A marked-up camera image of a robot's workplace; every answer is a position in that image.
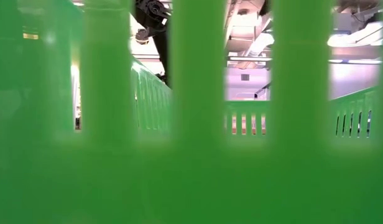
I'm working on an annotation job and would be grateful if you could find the green slotted plastic basket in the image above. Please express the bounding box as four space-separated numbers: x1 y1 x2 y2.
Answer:
0 0 383 224

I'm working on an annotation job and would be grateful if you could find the white ceiling duct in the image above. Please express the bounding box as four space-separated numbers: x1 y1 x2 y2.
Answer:
227 14 270 59

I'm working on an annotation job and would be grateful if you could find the black dome ceiling fixture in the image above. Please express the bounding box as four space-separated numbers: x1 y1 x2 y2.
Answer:
135 28 150 45

